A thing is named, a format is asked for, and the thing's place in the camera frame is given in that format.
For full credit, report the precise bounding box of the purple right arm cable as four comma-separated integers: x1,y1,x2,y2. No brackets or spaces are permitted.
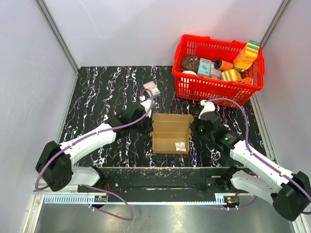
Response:
201,98,311,214

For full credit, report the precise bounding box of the orange can with blue lid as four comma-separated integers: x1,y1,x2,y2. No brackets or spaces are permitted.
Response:
214,59,234,71

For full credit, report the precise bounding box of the aluminium front rail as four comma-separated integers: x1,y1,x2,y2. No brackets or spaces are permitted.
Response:
44,192,233,205

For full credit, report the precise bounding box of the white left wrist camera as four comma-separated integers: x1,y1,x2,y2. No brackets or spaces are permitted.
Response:
139,96,155,118

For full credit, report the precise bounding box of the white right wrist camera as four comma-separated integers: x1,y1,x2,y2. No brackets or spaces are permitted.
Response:
198,100,215,119

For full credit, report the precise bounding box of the pink grey small box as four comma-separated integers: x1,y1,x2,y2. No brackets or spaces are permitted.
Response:
209,62,222,80

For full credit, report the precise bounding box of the white round container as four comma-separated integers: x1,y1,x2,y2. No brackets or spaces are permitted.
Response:
182,70,197,76

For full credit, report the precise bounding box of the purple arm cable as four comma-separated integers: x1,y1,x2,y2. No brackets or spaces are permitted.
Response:
35,88,156,221
201,98,311,214

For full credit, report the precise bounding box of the yellow green striped sponge pack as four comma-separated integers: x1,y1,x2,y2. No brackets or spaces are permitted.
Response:
221,69,242,83

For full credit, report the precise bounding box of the tall orange juice carton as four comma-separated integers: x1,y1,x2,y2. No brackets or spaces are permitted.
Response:
233,40,260,72

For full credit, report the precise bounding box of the brown round bread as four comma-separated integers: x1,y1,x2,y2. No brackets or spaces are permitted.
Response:
181,55,200,73

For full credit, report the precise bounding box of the small white paper packet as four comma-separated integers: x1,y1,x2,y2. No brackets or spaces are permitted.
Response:
175,142,187,152

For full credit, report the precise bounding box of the red plastic shopping basket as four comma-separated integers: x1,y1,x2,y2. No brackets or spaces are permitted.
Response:
172,34,265,105

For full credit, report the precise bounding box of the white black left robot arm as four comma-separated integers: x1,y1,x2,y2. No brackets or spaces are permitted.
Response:
35,100,154,192

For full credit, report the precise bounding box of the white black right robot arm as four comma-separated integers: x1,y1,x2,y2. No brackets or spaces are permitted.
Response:
195,112,311,221

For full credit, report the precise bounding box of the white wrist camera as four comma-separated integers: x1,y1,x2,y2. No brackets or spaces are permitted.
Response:
198,100,215,119
139,96,155,118

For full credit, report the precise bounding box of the brown cardboard box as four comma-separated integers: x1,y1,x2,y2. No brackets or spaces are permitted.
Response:
150,113,194,154

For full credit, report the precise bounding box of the small grey card box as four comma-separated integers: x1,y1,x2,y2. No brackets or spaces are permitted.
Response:
143,81,161,98

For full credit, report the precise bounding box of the teal small box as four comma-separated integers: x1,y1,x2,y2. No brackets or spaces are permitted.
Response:
197,58,212,77

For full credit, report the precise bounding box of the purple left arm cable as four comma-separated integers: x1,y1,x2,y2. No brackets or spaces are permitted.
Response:
35,88,156,221

